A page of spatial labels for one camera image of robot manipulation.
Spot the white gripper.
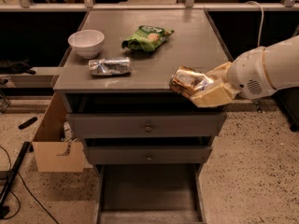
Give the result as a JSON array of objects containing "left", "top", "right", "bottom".
[{"left": 190, "top": 47, "right": 277, "bottom": 107}]

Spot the orange crushed can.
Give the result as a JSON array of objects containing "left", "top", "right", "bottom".
[{"left": 169, "top": 65, "right": 214, "bottom": 99}]

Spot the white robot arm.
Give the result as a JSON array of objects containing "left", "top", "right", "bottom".
[{"left": 191, "top": 36, "right": 299, "bottom": 107}]

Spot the grey top drawer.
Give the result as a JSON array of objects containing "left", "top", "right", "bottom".
[{"left": 66, "top": 112, "right": 226, "bottom": 139}]

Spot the grey wooden drawer cabinet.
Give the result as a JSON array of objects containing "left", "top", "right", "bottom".
[{"left": 51, "top": 8, "right": 243, "bottom": 224}]

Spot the grey middle drawer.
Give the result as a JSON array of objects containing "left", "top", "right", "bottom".
[{"left": 84, "top": 146, "right": 211, "bottom": 164}]

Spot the grey open bottom drawer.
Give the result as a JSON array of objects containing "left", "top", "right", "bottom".
[{"left": 93, "top": 164, "right": 207, "bottom": 224}]

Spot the green chip bag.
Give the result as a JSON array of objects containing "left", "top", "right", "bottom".
[{"left": 121, "top": 25, "right": 174, "bottom": 52}]

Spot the white ceramic bowl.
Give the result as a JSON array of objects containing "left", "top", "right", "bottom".
[{"left": 68, "top": 30, "right": 105, "bottom": 59}]

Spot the cardboard box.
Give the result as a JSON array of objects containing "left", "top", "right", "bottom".
[{"left": 32, "top": 93, "right": 85, "bottom": 172}]

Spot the black marker on floor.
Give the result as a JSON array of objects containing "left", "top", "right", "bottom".
[{"left": 18, "top": 117, "right": 37, "bottom": 130}]

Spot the black bag on ledge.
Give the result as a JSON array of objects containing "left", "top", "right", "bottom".
[{"left": 0, "top": 59, "right": 36, "bottom": 75}]

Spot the black pole on floor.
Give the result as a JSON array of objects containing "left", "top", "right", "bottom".
[{"left": 0, "top": 141, "right": 31, "bottom": 219}]

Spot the white cable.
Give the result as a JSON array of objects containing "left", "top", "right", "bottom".
[{"left": 246, "top": 0, "right": 265, "bottom": 49}]

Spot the metal railing frame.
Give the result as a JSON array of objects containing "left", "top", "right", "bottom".
[{"left": 0, "top": 0, "right": 299, "bottom": 11}]

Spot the black cable on floor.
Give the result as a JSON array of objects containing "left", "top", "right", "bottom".
[{"left": 0, "top": 145, "right": 60, "bottom": 224}]

